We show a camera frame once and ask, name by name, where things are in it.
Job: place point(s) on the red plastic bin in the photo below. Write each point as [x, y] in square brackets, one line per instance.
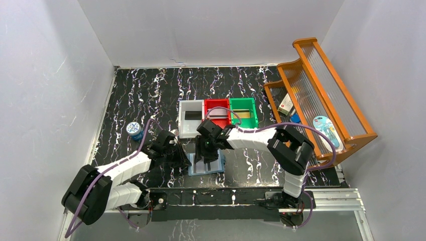
[211, 103]

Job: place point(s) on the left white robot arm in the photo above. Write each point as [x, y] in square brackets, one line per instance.
[95, 190]

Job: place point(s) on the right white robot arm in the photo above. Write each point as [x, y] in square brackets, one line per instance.
[288, 146]

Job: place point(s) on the aluminium rail frame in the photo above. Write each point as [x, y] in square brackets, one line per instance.
[313, 199]

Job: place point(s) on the black card in white bin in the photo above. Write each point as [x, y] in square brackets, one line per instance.
[193, 115]

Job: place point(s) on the blue blister pack toy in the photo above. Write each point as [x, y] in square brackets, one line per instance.
[324, 125]

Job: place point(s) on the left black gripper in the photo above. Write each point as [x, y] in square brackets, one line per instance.
[179, 154]

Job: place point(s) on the blue card holder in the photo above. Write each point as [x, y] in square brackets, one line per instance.
[202, 168]

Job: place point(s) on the gold card in green bin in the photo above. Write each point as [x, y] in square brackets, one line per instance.
[242, 113]

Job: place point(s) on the white plastic bin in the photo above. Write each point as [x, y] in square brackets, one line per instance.
[188, 129]

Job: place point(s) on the green plastic bin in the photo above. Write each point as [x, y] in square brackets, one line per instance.
[245, 108]

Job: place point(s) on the white credit card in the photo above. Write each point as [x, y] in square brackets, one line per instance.
[217, 113]

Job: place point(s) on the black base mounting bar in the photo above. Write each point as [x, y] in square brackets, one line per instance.
[264, 203]

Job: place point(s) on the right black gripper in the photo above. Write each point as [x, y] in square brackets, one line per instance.
[200, 151]

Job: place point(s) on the small blue object on shelf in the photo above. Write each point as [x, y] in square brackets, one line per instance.
[295, 118]

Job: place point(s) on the small red white box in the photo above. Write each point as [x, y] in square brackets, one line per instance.
[286, 106]

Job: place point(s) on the blue round tape tin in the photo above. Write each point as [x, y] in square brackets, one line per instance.
[134, 130]

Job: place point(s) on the orange wooden shelf rack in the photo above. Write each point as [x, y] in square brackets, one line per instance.
[316, 90]

